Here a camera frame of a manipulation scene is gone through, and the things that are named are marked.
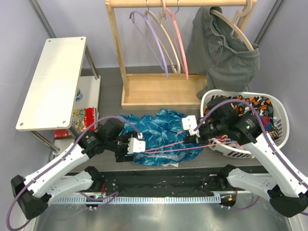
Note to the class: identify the red colourful book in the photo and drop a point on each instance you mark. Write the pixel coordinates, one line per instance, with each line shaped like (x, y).
(82, 119)

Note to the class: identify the wooden clothes rack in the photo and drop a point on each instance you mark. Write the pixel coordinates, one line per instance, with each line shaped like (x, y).
(155, 91)

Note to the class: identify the pink wire hanger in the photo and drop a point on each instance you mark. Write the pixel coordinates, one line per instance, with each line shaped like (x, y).
(161, 148)

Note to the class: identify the pink plastic hanger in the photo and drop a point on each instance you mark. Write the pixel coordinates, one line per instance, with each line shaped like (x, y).
(184, 60)

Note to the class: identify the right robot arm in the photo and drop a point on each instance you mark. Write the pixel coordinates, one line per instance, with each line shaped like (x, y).
(286, 189)

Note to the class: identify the blue patterned shorts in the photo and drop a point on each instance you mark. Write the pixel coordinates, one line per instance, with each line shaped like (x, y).
(162, 129)

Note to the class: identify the white slotted cable duct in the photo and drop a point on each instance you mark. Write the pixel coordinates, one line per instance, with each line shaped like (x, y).
(79, 199)

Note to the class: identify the white two-tier side table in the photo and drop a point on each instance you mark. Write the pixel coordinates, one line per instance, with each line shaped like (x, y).
(64, 66)

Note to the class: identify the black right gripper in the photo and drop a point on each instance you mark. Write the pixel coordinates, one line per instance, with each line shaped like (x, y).
(194, 139)

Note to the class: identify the white laundry basket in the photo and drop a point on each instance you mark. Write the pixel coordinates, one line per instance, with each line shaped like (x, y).
(280, 113)

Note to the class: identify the colourful patterned clothes in basket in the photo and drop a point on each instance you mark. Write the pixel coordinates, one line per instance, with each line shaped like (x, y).
(263, 106)

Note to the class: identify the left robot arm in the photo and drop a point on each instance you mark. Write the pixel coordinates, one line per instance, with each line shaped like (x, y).
(36, 191)

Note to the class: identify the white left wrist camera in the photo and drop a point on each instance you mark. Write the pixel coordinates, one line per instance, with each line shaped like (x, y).
(136, 144)

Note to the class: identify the blue white cup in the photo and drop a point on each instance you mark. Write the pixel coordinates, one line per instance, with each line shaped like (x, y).
(79, 95)

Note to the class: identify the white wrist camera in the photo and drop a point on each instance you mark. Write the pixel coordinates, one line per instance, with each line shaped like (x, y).
(136, 144)
(188, 124)

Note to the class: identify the beige wooden hanger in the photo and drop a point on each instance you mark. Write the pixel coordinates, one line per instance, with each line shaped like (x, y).
(176, 68)

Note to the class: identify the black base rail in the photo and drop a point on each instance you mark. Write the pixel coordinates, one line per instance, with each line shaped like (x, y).
(163, 183)

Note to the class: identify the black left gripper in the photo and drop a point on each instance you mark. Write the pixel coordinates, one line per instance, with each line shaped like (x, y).
(121, 156)

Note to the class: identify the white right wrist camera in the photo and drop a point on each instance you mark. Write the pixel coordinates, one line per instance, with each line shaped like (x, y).
(188, 124)

